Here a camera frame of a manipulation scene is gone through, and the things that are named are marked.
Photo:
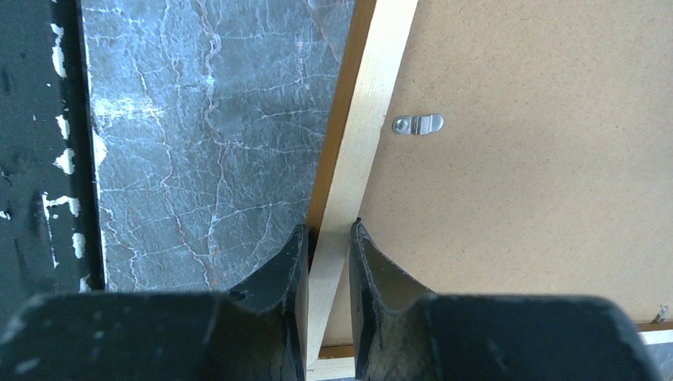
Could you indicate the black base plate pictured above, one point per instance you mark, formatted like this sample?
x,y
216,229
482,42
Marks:
x,y
49,221

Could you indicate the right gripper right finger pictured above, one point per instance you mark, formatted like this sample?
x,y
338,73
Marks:
x,y
404,331

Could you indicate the wooden picture frame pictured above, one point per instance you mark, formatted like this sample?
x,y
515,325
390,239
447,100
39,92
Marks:
x,y
501,147

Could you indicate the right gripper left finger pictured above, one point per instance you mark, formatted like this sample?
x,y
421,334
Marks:
x,y
255,330

